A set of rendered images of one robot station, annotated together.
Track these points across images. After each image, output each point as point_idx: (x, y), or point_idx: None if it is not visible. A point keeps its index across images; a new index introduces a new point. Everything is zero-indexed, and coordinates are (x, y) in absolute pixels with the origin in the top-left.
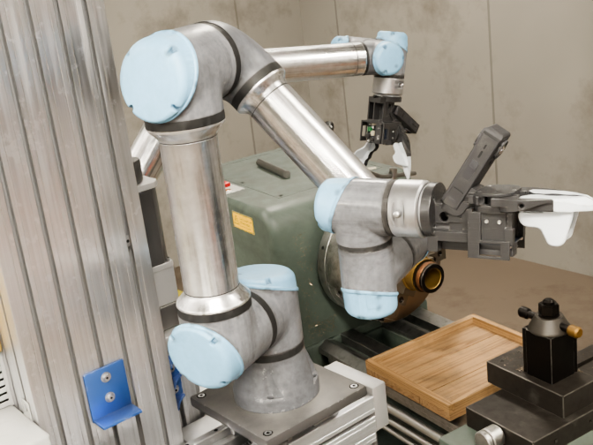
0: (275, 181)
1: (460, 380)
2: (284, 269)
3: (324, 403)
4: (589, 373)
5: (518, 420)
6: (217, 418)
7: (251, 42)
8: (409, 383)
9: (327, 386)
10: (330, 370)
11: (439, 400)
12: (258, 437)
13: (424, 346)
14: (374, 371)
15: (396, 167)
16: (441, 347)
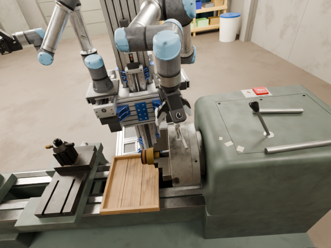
0: (250, 108)
1: (124, 171)
2: (88, 60)
3: (89, 91)
4: (66, 183)
5: (76, 150)
6: None
7: None
8: (133, 154)
9: (94, 93)
10: (99, 95)
11: (117, 155)
12: None
13: (155, 176)
14: None
15: (230, 160)
16: (149, 181)
